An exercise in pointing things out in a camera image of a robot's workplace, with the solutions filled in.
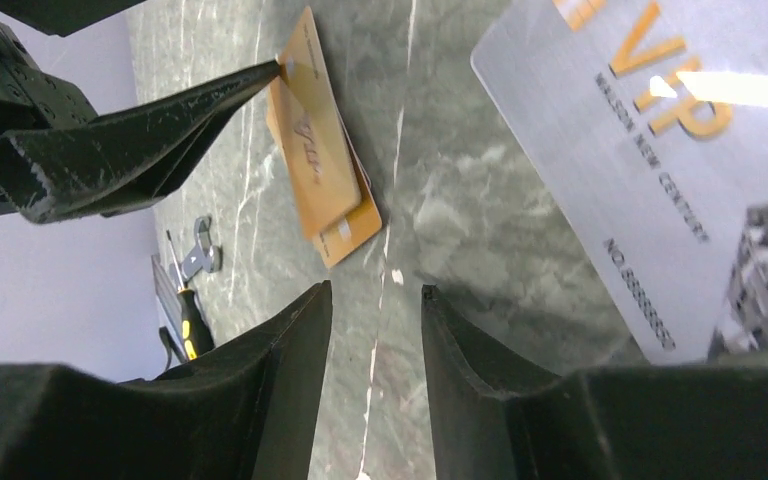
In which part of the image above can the yellow black screwdriver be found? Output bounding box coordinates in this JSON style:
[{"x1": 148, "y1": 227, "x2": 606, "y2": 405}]
[{"x1": 165, "y1": 229, "x2": 217, "y2": 362}]

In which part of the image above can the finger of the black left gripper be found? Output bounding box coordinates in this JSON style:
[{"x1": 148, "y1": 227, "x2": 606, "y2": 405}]
[{"x1": 0, "y1": 60, "x2": 281, "y2": 224}]

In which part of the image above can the gold credit card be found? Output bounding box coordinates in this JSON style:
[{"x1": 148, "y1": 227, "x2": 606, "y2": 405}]
[
  {"x1": 269, "y1": 6, "x2": 361, "y2": 239},
  {"x1": 311, "y1": 114, "x2": 383, "y2": 269}
]

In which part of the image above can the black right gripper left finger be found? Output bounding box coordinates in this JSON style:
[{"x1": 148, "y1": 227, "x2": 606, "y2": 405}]
[{"x1": 0, "y1": 281, "x2": 333, "y2": 479}]

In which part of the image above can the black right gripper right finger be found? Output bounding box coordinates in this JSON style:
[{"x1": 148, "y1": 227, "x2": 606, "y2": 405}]
[{"x1": 421, "y1": 285, "x2": 768, "y2": 479}]

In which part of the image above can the silver open-end wrench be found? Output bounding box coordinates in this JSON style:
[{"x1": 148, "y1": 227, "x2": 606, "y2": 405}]
[{"x1": 178, "y1": 215, "x2": 223, "y2": 283}]

